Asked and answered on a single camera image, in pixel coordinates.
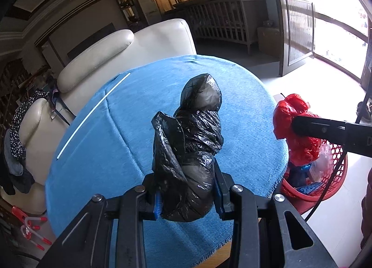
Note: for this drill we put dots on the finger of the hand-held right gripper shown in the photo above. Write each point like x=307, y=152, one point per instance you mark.
x=319, y=130

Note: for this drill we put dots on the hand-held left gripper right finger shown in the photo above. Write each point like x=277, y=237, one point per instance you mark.
x=218, y=198

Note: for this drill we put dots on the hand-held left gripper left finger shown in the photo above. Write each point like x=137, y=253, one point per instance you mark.
x=157, y=207

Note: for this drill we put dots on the red plastic bag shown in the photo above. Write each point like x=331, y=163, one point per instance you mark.
x=290, y=111

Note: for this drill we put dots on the white medicine box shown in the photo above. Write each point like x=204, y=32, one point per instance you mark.
x=316, y=172

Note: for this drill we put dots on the blue plastic bag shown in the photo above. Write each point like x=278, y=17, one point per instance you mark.
x=302, y=173

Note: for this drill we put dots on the red plastic basket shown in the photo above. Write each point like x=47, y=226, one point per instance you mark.
x=334, y=192

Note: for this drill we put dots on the black plastic bag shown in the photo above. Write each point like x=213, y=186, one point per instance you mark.
x=189, y=140

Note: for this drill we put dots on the blue carton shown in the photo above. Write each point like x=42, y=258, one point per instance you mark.
x=309, y=189

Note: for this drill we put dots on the person's maroon clothing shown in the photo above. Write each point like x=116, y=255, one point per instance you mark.
x=366, y=207

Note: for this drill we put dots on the blue tablecloth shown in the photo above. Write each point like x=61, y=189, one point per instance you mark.
x=116, y=140

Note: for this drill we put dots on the brown cardboard box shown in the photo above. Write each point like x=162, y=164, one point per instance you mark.
x=270, y=41

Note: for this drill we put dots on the dark wooden door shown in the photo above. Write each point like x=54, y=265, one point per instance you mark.
x=299, y=23

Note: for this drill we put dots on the red white toy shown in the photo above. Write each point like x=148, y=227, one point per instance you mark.
x=27, y=224

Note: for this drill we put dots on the dark grey clothes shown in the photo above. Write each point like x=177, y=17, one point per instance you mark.
x=14, y=175

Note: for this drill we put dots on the wooden baby crib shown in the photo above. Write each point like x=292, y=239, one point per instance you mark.
x=221, y=18

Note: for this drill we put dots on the black white patterned cloth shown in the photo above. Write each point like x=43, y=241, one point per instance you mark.
x=17, y=134

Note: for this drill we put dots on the beige leather sofa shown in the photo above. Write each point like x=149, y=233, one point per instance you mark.
x=101, y=52

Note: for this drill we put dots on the dark wooden shelf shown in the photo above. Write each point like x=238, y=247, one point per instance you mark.
x=11, y=82

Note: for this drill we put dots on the white standing air conditioner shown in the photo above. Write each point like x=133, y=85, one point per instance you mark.
x=148, y=7

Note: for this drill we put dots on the glass display cabinet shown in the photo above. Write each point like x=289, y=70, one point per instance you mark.
x=128, y=6

